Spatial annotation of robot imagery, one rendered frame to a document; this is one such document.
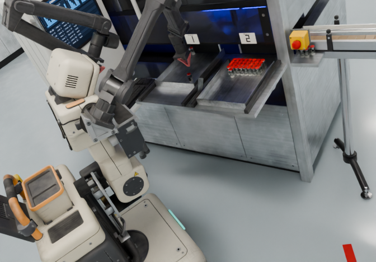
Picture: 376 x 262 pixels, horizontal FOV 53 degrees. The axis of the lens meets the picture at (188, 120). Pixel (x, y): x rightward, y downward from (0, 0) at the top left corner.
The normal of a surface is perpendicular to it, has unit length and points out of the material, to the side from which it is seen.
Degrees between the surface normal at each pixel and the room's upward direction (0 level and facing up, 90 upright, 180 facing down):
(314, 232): 0
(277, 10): 90
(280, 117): 90
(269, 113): 90
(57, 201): 92
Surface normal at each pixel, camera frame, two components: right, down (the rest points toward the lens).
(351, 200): -0.30, -0.76
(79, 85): 0.51, 0.39
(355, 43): -0.51, 0.64
